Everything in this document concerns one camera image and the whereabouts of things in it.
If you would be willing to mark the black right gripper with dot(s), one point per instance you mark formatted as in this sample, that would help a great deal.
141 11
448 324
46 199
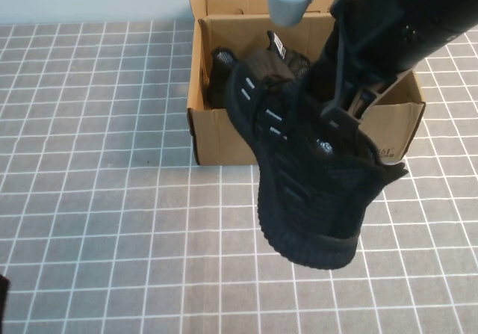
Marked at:
373 31

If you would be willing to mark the black knit sneaker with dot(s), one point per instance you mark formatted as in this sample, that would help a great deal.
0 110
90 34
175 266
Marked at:
310 199

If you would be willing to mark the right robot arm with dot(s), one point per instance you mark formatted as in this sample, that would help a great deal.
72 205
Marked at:
291 1

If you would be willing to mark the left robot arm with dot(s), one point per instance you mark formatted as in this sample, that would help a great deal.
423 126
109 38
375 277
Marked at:
3 304

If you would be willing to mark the brown cardboard shoe box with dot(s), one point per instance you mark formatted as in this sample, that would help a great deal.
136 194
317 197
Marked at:
224 136

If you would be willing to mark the black sneaker with white tongue tag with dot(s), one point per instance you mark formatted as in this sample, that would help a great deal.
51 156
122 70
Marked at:
277 42

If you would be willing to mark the grey checkered tablecloth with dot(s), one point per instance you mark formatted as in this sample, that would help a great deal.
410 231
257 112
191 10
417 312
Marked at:
112 199

